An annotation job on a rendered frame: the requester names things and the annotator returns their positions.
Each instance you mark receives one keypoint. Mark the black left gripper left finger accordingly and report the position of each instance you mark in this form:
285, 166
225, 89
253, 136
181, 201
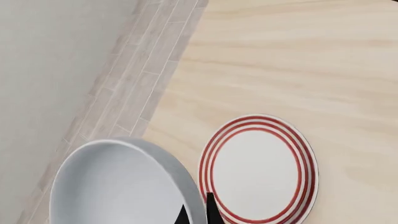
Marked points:
183, 217

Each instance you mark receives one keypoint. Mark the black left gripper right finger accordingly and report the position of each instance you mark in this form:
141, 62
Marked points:
213, 212

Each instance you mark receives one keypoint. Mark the white plate with red rings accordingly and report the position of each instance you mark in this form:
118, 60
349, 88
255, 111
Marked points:
258, 172

